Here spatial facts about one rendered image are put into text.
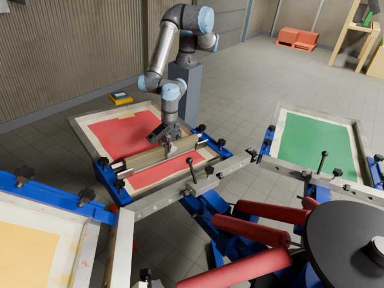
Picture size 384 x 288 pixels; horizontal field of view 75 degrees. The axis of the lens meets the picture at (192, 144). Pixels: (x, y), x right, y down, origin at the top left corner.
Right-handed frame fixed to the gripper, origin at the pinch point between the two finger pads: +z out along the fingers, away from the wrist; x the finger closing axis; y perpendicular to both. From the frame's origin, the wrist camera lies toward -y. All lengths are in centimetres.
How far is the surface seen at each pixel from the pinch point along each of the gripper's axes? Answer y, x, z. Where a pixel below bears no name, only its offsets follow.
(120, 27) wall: 108, 290, 9
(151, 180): -11.2, -7.6, 5.4
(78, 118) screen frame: -23, 57, 3
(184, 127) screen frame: 25.5, 17.9, 2.4
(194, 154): 17.9, -2.5, 5.3
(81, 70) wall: 38, 267, 55
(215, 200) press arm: -0.4, -37.9, -3.2
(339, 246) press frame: -6, -78, -31
